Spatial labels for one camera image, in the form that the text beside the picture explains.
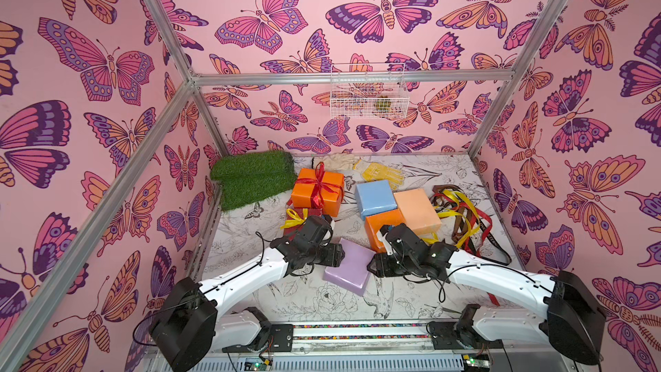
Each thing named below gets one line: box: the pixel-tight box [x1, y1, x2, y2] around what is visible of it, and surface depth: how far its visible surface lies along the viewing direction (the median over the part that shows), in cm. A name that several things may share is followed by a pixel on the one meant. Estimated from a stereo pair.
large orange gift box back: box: [290, 167, 346, 218], surface depth 97 cm
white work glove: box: [314, 152, 361, 171], surface depth 120 cm
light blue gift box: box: [356, 179, 398, 221], surface depth 99 cm
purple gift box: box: [322, 237, 377, 297], surface depth 81 cm
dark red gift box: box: [288, 207, 323, 221], surface depth 95 cm
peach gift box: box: [393, 187, 442, 236], surface depth 97 cm
